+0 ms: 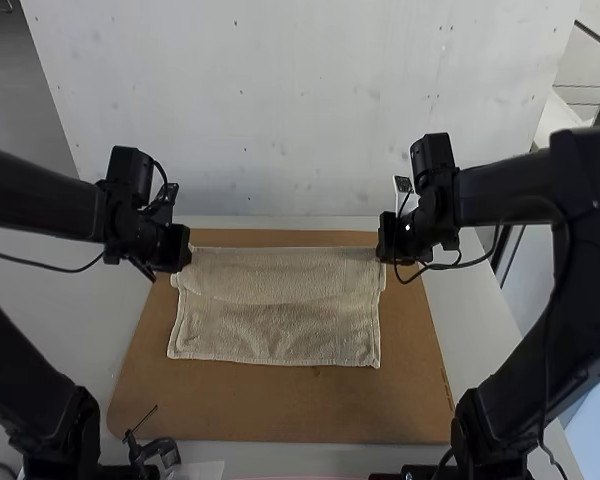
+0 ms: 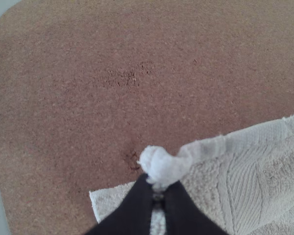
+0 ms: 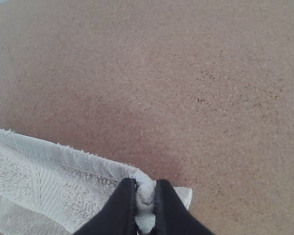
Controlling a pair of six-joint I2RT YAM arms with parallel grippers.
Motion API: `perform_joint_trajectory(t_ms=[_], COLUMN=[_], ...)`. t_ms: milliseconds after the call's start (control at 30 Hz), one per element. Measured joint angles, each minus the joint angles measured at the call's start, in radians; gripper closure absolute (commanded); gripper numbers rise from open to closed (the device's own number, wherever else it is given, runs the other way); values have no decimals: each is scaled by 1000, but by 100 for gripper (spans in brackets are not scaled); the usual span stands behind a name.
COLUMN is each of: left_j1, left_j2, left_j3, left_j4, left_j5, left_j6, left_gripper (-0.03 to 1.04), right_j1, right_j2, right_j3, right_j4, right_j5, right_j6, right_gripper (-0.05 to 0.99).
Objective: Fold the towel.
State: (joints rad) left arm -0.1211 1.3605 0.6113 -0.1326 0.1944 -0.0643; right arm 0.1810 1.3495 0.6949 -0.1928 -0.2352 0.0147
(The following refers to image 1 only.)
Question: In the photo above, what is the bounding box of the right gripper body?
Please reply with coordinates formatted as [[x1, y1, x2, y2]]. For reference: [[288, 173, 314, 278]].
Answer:
[[375, 172, 462, 267]]

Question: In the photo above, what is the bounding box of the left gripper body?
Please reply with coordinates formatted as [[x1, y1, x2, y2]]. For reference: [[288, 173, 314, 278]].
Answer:
[[102, 183, 193, 275]]

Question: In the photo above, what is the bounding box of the pale towel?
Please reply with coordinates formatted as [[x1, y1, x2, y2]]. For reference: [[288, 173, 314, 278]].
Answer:
[[165, 243, 386, 371]]

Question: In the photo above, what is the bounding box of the cork mat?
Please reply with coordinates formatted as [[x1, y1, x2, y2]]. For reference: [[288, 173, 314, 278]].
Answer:
[[106, 228, 457, 446]]

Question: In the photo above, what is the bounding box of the black clamp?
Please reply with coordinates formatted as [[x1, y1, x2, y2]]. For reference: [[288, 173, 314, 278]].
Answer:
[[122, 404, 182, 480]]

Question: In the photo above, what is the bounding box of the black cable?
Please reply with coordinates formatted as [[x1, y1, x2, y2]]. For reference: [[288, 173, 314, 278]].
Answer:
[[0, 246, 106, 275], [392, 219, 505, 285], [151, 158, 171, 202]]

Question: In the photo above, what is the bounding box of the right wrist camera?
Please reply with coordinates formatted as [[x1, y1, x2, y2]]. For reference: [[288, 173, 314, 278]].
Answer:
[[408, 131, 458, 187]]

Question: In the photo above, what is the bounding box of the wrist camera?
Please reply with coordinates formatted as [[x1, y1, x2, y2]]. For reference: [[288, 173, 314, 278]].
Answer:
[[408, 131, 458, 187], [104, 145, 157, 206]]

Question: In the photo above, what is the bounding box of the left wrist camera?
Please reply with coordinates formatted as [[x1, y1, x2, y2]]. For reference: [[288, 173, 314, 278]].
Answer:
[[104, 145, 157, 206]]

